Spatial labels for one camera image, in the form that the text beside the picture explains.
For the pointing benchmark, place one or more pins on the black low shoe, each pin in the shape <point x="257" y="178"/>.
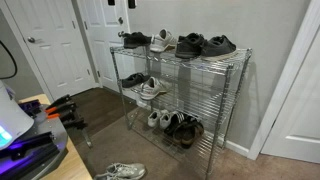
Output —
<point x="135" y="40"/>

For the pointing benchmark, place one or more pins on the brown sandal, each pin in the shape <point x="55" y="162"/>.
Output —
<point x="179" y="133"/>
<point x="191" y="133"/>

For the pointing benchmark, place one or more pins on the round grey base plate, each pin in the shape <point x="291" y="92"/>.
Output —
<point x="50" y="130"/>

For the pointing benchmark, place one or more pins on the black nike sneaker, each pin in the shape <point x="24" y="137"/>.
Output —
<point x="190" y="46"/>

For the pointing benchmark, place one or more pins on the grey sneaker red accent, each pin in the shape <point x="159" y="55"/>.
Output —
<point x="151" y="88"/>

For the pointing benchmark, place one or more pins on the white baseboard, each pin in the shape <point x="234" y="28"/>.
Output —
<point x="236" y="146"/>

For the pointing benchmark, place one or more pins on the plain white door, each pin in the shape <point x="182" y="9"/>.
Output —
<point x="300" y="110"/>

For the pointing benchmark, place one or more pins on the grey white sneaker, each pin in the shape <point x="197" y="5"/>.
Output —
<point x="161" y="42"/>

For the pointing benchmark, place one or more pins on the dark deadbolt lock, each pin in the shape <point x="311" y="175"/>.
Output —
<point x="120" y="20"/>

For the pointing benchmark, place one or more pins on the purple lit black bracket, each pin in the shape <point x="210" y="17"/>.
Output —
<point x="30" y="107"/>

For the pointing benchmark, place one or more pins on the white panel door with deadbolt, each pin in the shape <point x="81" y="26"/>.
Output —
<point x="106" y="50"/>

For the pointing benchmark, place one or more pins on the white door frame trim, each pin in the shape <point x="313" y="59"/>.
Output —
<point x="283" y="80"/>

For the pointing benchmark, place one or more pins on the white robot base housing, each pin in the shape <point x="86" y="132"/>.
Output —
<point x="13" y="116"/>

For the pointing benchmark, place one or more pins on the black slip-on shoe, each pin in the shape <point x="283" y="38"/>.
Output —
<point x="133" y="80"/>

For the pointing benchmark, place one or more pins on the white panel door silver knob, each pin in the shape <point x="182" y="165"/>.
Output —
<point x="56" y="50"/>

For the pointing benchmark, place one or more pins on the black sneaker white sole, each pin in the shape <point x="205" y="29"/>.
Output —
<point x="218" y="48"/>

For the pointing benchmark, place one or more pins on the dark door knob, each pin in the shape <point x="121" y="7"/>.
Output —
<point x="120" y="33"/>

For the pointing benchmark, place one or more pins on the black striped slide sandal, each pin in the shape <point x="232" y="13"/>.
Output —
<point x="175" y="122"/>

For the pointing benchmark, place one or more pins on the light grey running sneaker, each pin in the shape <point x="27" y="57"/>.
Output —
<point x="123" y="171"/>

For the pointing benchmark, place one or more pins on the black bar clamp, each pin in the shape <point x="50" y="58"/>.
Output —
<point x="76" y="124"/>
<point x="59" y="100"/>

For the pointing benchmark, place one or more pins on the black aluminium extrusion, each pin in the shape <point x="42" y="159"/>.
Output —
<point x="30" y="141"/>
<point x="33" y="160"/>

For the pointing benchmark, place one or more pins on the small white sneaker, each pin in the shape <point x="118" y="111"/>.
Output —
<point x="165" y="120"/>
<point x="153" y="118"/>

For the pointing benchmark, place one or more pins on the round silver door knob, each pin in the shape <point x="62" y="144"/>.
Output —
<point x="31" y="39"/>

